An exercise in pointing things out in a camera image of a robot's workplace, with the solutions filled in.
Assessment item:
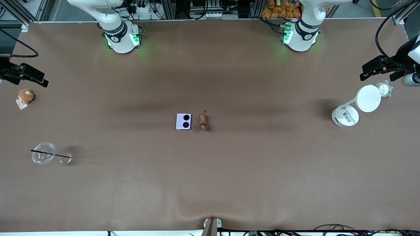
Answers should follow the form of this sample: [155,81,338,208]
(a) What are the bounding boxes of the white flip phone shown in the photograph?
[176,113,192,130]

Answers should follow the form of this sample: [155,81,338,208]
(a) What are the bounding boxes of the brown lion statue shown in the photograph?
[199,110,210,132]

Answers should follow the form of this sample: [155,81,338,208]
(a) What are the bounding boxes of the small grey white plush toy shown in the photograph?
[375,80,393,100]

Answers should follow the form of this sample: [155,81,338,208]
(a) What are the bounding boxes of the brown plush toy with tag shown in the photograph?
[16,88,35,110]

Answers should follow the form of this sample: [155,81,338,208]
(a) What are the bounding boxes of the white round desk lamp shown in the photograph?
[331,85,382,128]

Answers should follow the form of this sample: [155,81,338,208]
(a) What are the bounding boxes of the clear plastic cup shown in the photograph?
[31,142,73,165]

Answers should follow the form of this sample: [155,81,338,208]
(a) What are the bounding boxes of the black drinking straw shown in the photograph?
[31,149,72,159]

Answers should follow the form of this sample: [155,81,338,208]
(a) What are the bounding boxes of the pile of orange plush toys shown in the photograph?
[262,0,302,19]

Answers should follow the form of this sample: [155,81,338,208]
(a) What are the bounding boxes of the white power strip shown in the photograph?
[130,3,151,13]

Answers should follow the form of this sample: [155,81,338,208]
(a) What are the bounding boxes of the white terminal block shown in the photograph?
[190,11,224,19]

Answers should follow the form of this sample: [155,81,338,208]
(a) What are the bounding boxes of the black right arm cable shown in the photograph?
[0,29,39,58]

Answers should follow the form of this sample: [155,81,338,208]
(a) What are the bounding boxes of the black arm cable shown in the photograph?
[0,29,39,58]
[375,0,420,63]

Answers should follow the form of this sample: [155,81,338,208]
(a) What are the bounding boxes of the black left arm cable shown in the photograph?
[375,0,420,63]

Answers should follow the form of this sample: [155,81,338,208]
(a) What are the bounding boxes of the aluminium frame profile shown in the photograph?
[0,0,50,27]
[392,5,420,25]

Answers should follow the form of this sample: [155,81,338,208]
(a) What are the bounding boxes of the black floor cable bundle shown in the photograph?
[217,224,420,236]

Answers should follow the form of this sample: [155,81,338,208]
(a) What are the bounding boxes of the aluminium camera post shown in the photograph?
[201,217,222,236]

